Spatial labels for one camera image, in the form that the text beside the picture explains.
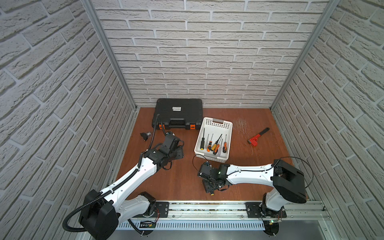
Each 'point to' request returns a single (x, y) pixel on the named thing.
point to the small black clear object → (145, 135)
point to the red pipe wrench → (253, 140)
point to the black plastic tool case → (187, 113)
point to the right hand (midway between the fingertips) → (208, 186)
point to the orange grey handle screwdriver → (217, 147)
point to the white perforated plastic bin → (213, 141)
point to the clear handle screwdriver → (206, 143)
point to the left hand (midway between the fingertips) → (180, 148)
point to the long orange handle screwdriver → (212, 193)
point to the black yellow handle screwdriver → (214, 145)
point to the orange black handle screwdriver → (209, 146)
